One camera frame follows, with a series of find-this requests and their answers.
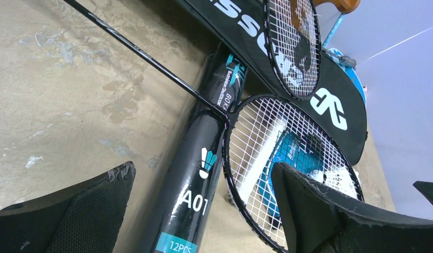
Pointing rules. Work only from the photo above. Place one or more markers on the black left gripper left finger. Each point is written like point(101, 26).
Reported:
point(85, 217)

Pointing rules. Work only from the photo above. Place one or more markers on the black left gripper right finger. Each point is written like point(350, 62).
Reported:
point(317, 218)

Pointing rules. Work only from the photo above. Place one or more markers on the black badminton racket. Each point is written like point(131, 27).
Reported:
point(264, 134)

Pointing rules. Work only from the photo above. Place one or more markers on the black Crossway racket bag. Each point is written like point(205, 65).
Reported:
point(337, 105)

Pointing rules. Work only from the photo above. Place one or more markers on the black shuttlecock tube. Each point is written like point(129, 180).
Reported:
point(176, 211)

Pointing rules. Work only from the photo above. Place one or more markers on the blue racket bag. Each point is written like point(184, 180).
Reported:
point(347, 64)

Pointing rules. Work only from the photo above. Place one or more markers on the blue racket on blue bag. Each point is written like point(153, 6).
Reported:
point(292, 40)

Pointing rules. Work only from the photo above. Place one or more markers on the wooden shelf rack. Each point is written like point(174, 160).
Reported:
point(343, 6)

